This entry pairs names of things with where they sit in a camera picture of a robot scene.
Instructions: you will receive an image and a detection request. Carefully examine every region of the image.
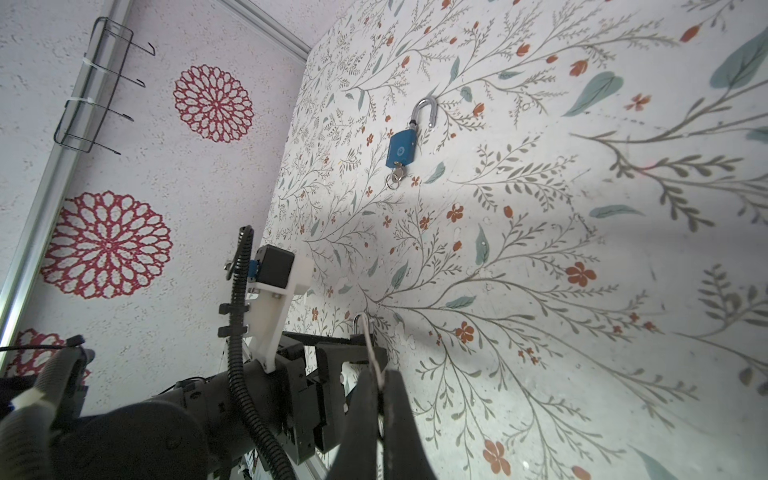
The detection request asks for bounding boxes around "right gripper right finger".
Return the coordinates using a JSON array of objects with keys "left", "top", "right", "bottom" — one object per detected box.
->
[{"left": 381, "top": 370, "right": 436, "bottom": 480}]

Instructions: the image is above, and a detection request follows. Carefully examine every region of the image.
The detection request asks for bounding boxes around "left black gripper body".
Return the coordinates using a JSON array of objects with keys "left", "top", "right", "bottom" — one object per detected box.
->
[{"left": 53, "top": 333, "right": 369, "bottom": 479}]

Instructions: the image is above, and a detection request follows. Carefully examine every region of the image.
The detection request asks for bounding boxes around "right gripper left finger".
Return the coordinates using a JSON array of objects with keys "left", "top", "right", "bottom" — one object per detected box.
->
[{"left": 327, "top": 371, "right": 379, "bottom": 480}]

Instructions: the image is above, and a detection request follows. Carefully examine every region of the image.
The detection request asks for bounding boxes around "blue padlock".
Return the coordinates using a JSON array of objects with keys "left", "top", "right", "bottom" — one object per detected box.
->
[{"left": 385, "top": 96, "right": 438, "bottom": 169}]

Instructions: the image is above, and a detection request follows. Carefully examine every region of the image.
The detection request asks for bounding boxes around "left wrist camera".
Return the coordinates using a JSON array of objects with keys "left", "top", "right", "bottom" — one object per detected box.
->
[{"left": 244, "top": 245, "right": 315, "bottom": 374}]

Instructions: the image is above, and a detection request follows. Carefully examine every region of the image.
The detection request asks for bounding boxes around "left black corrugated cable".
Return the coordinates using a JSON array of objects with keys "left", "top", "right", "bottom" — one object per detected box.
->
[{"left": 217, "top": 224, "right": 298, "bottom": 480}]

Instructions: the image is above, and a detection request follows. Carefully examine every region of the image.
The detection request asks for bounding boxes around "black wire wall basket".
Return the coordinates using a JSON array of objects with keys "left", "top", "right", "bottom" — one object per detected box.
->
[{"left": 53, "top": 16, "right": 156, "bottom": 154}]

